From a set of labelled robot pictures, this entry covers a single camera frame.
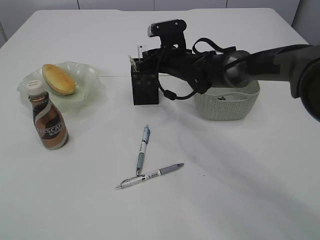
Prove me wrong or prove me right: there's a yellow bread loaf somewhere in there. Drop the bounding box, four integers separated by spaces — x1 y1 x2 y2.
42 64 76 96

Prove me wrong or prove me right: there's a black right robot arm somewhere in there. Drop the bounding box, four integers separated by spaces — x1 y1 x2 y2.
137 44 320 120

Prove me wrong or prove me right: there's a brown Nescafe coffee bottle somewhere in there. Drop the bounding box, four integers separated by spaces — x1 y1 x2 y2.
25 80 69 150

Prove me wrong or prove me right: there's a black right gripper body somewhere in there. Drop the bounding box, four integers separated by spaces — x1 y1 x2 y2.
138 47 195 75

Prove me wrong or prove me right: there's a translucent green wavy plate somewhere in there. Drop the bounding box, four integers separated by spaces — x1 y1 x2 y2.
17 61 103 113

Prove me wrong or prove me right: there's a transparent plastic ruler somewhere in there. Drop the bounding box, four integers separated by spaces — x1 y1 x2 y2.
137 44 149 61

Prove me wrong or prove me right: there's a grey grip ballpoint pen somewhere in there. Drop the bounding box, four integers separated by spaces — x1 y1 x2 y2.
115 163 185 190

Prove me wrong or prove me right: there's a black mesh pen holder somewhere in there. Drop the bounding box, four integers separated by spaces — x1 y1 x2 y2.
130 58 159 106

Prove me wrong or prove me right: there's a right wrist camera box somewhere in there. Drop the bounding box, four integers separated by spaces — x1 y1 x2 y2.
147 19 187 50

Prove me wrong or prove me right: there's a blue grip ballpoint pen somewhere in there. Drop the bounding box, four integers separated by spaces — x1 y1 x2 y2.
136 124 151 176

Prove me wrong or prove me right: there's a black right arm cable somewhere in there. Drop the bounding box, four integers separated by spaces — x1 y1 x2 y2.
154 37 238 101

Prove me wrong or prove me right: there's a light green plastic basket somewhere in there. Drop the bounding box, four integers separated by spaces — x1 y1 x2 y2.
194 80 260 121

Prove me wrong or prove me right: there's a beige patterned ballpoint pen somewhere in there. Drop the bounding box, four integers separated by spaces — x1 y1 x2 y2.
128 55 138 72

